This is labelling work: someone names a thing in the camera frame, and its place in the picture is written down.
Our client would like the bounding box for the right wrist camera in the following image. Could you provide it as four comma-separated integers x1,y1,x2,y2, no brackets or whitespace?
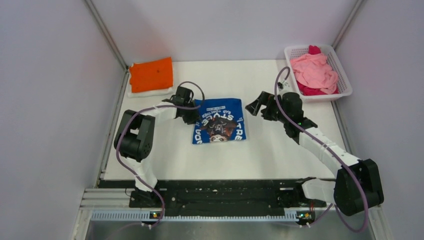
277,81,293,96

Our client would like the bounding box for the magenta t-shirt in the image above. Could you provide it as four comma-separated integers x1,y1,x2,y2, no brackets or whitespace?
296,45,339,97

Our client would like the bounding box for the blue printed t-shirt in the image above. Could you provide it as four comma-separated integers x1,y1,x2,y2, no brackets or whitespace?
192,98,247,145

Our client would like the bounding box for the white plastic basket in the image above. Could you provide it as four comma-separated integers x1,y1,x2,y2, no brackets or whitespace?
284,44,353,103

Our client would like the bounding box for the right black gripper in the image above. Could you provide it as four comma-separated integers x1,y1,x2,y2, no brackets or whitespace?
246,91,290,124

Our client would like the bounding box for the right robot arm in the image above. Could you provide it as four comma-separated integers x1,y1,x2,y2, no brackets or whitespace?
245,91,385,216

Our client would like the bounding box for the pink t-shirt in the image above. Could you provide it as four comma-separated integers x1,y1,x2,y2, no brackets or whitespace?
290,52,339,95

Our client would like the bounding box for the white cable duct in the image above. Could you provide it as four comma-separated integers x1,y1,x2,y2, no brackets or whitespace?
90,210,315,222

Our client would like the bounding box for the folded orange t-shirt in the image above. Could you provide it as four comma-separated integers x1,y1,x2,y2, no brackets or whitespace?
129,57,174,94

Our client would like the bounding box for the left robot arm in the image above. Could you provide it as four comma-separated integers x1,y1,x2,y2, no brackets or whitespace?
113,85,201,207

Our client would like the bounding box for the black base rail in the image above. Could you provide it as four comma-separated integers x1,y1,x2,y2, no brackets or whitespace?
129,179,327,217

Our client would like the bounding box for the folded white t-shirt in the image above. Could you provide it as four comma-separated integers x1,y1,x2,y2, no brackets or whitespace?
127,87,174,98

